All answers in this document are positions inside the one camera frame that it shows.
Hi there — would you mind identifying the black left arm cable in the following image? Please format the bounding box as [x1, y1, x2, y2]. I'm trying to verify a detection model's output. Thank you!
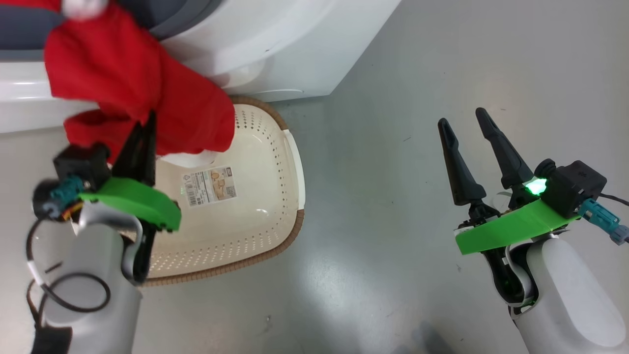
[25, 216, 112, 327]

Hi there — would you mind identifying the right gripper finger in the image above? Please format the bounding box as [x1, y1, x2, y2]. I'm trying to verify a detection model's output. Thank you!
[475, 107, 535, 191]
[437, 118, 487, 207]

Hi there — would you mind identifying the teal camera connector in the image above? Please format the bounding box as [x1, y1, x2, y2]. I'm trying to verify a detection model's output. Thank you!
[32, 176, 87, 221]
[578, 198, 629, 245]

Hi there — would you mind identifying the red garment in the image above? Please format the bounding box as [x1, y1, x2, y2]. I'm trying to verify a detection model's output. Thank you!
[43, 0, 235, 164]

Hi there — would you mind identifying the teal right camera connector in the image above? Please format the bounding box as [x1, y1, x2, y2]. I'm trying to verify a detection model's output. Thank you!
[578, 198, 629, 245]

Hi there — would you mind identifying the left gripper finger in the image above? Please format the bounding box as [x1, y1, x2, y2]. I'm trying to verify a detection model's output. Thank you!
[143, 111, 158, 189]
[112, 120, 146, 180]

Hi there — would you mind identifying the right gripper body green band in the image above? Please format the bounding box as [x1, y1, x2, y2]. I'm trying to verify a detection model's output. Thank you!
[455, 178, 581, 308]

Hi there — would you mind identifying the white washing machine body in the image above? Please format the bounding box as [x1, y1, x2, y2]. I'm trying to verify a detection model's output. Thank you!
[0, 0, 401, 134]

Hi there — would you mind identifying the barcode product label sticker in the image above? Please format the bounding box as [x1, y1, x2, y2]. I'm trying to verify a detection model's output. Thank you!
[181, 166, 237, 207]

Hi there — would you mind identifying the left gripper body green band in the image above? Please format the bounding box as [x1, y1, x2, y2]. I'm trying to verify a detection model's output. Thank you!
[79, 176, 182, 287]

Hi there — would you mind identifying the cream perforated laundry basket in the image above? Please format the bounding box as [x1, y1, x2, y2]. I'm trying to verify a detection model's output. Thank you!
[125, 96, 306, 287]

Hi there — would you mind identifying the teal left camera connector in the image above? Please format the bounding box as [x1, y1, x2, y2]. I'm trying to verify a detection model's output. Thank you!
[32, 176, 87, 221]

